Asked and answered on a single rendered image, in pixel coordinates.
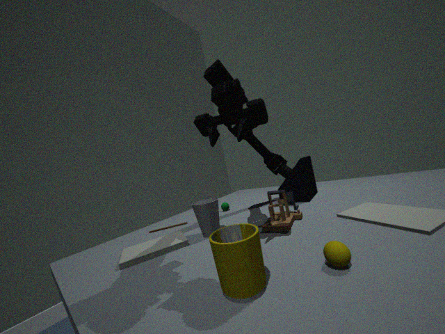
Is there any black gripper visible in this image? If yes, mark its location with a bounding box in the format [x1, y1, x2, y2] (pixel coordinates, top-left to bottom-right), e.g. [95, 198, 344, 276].
[193, 98, 268, 147]

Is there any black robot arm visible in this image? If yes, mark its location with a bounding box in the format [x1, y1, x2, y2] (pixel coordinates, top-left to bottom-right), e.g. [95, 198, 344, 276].
[203, 59, 292, 178]

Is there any yellow cylindrical cup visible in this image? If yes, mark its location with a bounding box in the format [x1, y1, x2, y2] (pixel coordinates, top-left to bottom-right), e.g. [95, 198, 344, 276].
[209, 224, 267, 303]

